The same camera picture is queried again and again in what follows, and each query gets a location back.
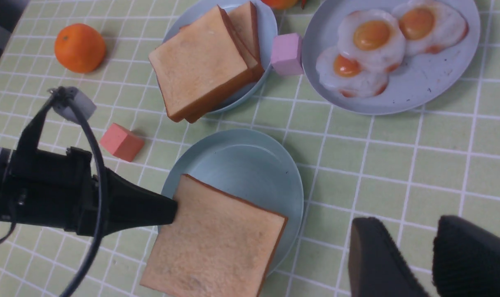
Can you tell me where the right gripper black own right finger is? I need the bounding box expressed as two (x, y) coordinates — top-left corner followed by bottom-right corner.
(432, 215), (500, 297)

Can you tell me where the fried egg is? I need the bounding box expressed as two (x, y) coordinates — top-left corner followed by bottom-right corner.
(337, 9), (406, 73)
(315, 47), (389, 98)
(392, 0), (469, 57)

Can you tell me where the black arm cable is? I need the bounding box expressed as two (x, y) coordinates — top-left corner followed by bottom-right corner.
(0, 87), (108, 297)

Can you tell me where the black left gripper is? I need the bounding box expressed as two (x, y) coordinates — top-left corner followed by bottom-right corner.
(0, 101), (178, 236)

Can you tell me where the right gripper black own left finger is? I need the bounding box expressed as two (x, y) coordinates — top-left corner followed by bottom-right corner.
(348, 217), (429, 297)

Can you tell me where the blue bread plate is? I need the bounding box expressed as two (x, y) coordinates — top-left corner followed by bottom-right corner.
(163, 0), (278, 116)

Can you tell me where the orange tangerine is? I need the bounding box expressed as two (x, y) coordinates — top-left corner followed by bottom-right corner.
(54, 23), (107, 74)

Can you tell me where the green checkered tablecloth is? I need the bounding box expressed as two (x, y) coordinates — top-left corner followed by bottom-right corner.
(0, 0), (500, 297)

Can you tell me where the salmon red cube block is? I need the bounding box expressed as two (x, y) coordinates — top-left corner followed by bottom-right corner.
(99, 123), (145, 162)

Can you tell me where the pink cube block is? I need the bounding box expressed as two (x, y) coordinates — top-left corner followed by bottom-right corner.
(271, 33), (304, 76)

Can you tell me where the light blue front plate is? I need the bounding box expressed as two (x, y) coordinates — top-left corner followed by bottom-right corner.
(161, 129), (304, 275)

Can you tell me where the grey egg plate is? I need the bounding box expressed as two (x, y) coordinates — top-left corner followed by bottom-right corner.
(301, 0), (481, 115)

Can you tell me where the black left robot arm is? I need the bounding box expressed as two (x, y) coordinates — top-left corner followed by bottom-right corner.
(0, 102), (304, 297)

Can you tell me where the red tomato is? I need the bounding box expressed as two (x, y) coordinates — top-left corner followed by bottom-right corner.
(261, 0), (308, 10)

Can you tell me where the toast slice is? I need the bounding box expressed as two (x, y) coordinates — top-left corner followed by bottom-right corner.
(148, 1), (265, 123)
(167, 0), (265, 123)
(139, 174), (288, 297)

